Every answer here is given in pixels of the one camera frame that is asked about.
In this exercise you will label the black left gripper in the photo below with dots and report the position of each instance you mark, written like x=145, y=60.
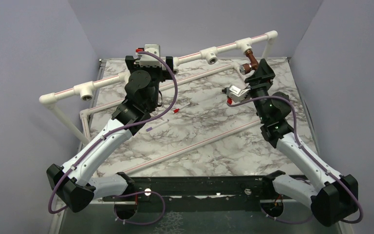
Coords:
x=134, y=67

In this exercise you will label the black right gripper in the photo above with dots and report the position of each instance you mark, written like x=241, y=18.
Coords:
x=262, y=77

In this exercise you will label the brown water faucet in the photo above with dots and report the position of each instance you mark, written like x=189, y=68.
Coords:
x=251, y=66

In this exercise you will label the white PVC pipe frame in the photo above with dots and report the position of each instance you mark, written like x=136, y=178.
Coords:
x=87, y=89

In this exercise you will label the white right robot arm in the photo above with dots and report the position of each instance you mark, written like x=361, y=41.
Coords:
x=330, y=196

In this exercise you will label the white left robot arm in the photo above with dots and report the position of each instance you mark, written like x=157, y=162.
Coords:
x=73, y=185

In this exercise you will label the red capped white pen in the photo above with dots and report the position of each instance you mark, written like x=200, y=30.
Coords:
x=180, y=108

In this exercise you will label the purple capped white pen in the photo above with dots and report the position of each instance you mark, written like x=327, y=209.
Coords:
x=157, y=125

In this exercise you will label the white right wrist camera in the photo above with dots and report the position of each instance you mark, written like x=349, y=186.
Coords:
x=237, y=94

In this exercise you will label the black front mounting rail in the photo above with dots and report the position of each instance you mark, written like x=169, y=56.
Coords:
x=199, y=194

